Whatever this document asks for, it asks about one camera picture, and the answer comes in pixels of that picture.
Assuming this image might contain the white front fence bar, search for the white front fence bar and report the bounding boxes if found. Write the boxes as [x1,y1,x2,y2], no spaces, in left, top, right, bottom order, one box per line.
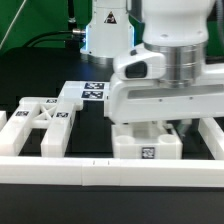
[0,156,224,187]

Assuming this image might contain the white left fence block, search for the white left fence block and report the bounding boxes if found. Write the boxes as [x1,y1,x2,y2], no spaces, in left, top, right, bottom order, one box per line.
[0,111,7,131]

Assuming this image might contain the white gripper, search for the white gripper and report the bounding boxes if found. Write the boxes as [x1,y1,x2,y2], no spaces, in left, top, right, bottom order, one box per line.
[108,44,224,123]

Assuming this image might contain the black cable connector post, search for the black cable connector post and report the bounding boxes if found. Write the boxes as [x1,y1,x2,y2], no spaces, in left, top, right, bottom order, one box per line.
[65,0,86,50]

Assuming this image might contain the black cable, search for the black cable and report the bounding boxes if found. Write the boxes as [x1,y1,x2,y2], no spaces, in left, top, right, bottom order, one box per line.
[23,30,75,48]

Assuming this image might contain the white chair seat part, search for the white chair seat part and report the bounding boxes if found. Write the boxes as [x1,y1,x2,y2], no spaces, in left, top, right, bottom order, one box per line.
[111,121,183,159]

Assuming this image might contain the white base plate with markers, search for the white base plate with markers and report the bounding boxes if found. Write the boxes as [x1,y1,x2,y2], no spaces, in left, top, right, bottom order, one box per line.
[59,81,109,101]

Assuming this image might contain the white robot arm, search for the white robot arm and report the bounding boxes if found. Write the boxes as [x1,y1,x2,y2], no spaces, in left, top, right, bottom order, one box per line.
[81,0,224,123]

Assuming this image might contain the white chair back frame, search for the white chair back frame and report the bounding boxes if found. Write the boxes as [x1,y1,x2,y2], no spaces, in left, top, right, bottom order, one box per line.
[0,97,83,158]

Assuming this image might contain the white fence bar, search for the white fence bar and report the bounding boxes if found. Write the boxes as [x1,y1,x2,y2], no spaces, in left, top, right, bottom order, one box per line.
[198,118,224,161]
[0,156,224,187]

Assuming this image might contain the white diagonal rod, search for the white diagonal rod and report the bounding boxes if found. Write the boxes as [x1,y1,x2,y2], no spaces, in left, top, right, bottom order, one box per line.
[0,0,27,51]

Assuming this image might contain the white right fence bar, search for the white right fence bar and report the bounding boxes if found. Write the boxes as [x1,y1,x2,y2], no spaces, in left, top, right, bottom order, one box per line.
[198,118,224,161]

